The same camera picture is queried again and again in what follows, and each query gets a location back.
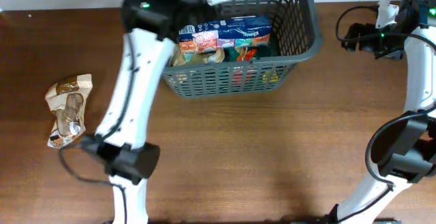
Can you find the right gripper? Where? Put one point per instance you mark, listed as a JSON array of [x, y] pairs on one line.
[[356, 28]]

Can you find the green Nescafe coffee bag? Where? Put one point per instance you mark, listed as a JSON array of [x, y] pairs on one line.
[[246, 53]]

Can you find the beige paper bag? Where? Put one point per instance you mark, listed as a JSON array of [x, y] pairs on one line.
[[180, 59]]

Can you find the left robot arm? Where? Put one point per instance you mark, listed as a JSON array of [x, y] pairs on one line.
[[119, 142]]

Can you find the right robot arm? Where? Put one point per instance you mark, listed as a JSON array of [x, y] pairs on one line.
[[402, 151]]

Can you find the grey plastic basket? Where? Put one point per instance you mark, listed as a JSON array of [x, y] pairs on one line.
[[296, 37]]

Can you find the brown white snack bag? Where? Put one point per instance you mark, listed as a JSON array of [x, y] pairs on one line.
[[67, 101]]

